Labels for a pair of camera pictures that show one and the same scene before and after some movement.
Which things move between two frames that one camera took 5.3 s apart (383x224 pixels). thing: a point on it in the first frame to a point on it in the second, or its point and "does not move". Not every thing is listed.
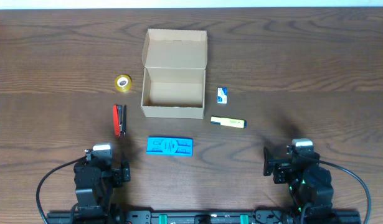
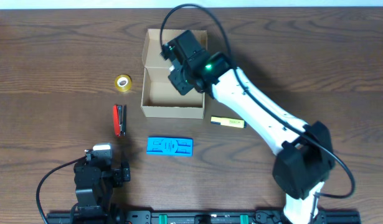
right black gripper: [281, 168] to [174, 79]
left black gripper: [122, 173] does not move
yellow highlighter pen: [230, 122] does not move
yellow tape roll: [123, 82] does not move
